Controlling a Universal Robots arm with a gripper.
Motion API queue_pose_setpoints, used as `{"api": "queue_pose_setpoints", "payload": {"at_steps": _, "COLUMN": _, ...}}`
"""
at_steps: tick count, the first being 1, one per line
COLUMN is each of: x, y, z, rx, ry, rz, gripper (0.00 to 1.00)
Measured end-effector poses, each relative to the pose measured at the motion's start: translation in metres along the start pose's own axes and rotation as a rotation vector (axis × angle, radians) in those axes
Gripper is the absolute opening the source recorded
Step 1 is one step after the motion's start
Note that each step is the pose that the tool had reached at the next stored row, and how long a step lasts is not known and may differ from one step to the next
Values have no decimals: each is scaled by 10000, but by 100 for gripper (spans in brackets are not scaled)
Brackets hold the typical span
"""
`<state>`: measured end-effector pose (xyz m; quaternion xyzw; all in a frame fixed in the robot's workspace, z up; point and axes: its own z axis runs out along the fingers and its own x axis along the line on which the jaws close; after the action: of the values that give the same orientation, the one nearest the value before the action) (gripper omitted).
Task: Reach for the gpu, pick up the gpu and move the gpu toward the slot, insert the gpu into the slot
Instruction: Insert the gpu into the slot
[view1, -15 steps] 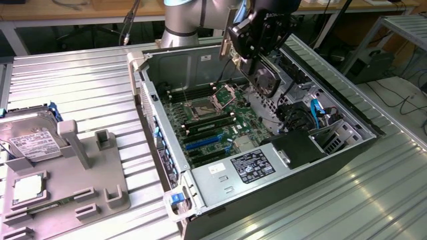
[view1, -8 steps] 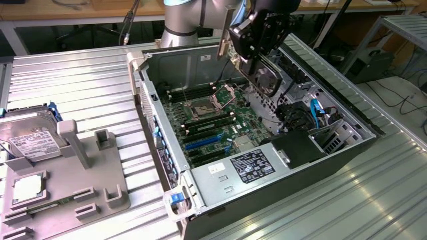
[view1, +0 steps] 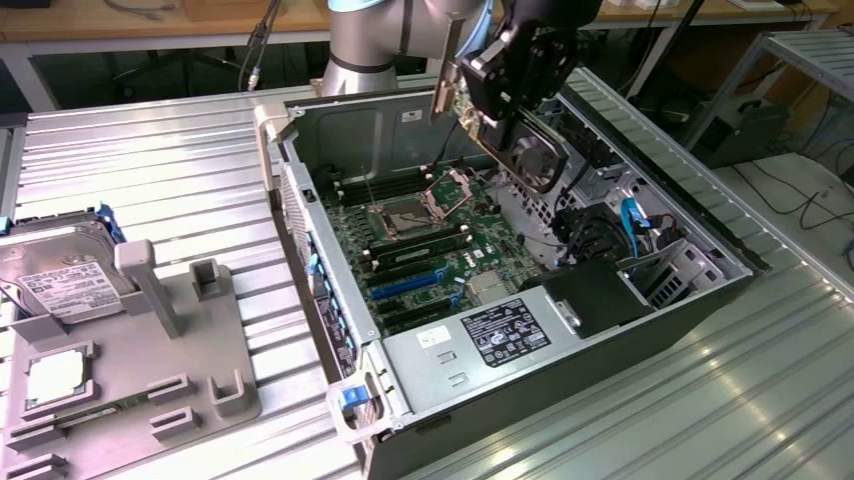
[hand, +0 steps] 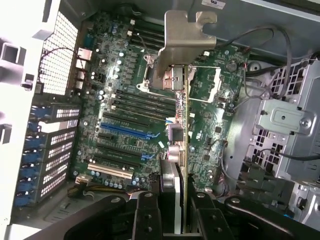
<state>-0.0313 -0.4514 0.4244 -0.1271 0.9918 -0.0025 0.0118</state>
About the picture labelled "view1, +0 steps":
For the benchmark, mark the wooden desk with white frame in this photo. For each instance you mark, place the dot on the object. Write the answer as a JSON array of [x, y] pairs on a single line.
[[668, 15], [201, 27]]

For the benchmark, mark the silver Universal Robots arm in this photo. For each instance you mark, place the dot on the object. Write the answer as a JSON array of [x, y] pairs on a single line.
[[361, 45]]

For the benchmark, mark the metal slat shelf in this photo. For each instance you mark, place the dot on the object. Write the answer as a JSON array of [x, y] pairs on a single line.
[[815, 55]]

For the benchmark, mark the large silver disk bay cage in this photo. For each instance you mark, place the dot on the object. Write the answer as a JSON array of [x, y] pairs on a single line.
[[601, 180]]

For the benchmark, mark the CPU socket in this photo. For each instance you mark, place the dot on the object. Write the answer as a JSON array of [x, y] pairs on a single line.
[[404, 217]]

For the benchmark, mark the green motherboard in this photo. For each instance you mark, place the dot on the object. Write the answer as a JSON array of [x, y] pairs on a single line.
[[488, 250]]

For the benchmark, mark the metal socket cover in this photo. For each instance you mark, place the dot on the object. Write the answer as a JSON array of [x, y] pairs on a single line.
[[454, 185]]

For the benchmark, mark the graphics card with metal bracket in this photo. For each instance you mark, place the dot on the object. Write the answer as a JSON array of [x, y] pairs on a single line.
[[535, 155]]

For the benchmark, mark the grey parts rack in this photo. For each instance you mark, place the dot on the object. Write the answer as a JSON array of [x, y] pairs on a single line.
[[134, 360]]

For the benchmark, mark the small silver disk bay cage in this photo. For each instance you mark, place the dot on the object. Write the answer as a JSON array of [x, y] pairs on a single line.
[[668, 280]]

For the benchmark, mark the black expansion slot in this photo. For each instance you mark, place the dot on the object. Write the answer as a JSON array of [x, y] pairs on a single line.
[[414, 307]]

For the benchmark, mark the blue expansion slot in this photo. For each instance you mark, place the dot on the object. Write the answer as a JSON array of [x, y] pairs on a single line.
[[408, 286]]

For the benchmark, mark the silver chipset heat sink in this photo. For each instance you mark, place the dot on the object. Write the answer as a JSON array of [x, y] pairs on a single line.
[[491, 287]]

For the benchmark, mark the green RAM stick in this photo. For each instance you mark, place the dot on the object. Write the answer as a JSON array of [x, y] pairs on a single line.
[[421, 252], [101, 412]]

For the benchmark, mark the blue plastic clip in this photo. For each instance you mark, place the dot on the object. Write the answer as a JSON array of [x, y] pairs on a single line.
[[353, 398]]

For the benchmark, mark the silver hard disk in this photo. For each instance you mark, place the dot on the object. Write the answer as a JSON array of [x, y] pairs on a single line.
[[61, 280]]

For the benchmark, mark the blue disk carrier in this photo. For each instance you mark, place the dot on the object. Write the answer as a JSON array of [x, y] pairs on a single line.
[[110, 222]]

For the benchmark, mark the black plastic shroud box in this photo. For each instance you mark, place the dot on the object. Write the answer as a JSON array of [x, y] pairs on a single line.
[[595, 295]]

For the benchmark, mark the short grey corner bracket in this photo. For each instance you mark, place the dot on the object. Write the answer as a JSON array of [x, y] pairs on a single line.
[[341, 425]]

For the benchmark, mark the thin metal locking lever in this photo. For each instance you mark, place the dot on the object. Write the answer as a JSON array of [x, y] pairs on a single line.
[[369, 192]]

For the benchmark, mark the black RAM slot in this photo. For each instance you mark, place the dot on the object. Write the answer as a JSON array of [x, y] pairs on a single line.
[[381, 181], [388, 194]]

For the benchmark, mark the silver power supply unit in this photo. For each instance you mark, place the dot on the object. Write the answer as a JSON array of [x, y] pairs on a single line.
[[454, 370]]

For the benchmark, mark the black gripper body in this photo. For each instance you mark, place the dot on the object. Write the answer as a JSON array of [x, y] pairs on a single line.
[[548, 15]]

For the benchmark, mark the silver CPU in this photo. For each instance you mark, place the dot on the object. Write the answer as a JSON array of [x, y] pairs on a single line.
[[57, 377]]

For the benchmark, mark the open black PC case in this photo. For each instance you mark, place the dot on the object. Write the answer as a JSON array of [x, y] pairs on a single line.
[[601, 390]]

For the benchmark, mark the black box device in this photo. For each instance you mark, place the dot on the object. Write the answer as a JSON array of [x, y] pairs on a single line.
[[748, 130]]

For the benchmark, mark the grey metal frame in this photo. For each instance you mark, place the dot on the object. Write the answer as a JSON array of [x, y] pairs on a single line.
[[10, 160]]

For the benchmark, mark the black office chair base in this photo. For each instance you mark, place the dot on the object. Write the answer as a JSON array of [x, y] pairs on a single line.
[[194, 62]]

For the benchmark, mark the tall grey corner bracket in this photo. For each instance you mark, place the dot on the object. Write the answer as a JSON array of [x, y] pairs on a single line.
[[268, 150]]

